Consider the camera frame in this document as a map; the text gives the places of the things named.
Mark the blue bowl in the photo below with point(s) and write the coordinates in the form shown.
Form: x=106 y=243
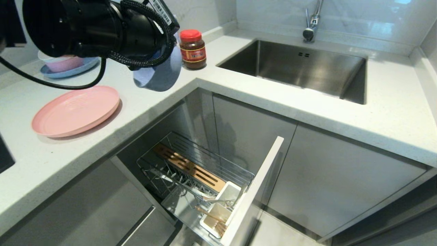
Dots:
x=164 y=73

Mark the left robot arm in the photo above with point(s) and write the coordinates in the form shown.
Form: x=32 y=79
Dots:
x=85 y=27

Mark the white pull-out drawer front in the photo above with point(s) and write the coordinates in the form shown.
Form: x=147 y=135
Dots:
x=256 y=191

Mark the grey cabinet door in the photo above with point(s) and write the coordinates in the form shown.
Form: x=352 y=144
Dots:
x=341 y=181
x=249 y=136

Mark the wooden slotted knife holder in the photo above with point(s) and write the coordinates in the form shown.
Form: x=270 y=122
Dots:
x=191 y=169

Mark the white utensil holder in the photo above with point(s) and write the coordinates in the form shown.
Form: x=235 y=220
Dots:
x=229 y=191

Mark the red-lidded sauce jar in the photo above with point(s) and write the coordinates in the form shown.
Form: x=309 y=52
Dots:
x=193 y=51

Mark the metal spoon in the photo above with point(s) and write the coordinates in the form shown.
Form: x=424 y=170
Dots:
x=213 y=200

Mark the steel drip tray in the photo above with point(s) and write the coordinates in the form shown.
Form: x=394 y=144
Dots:
x=182 y=208

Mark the wooden chopsticks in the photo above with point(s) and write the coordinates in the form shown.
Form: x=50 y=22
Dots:
x=213 y=217

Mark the stainless steel sink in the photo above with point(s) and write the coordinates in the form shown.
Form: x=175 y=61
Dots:
x=300 y=68

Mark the chrome faucet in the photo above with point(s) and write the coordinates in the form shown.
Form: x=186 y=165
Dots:
x=310 y=27

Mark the pink plate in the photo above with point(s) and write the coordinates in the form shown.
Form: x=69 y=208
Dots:
x=75 y=111

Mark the blue plate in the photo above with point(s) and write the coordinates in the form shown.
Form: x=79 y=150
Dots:
x=85 y=67

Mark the pink bowl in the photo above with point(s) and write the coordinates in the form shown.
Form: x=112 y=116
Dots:
x=66 y=64

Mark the grey drawer front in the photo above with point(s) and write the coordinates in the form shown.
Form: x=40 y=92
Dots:
x=68 y=212

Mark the black cooktop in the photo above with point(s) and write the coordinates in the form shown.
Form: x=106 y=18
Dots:
x=5 y=157

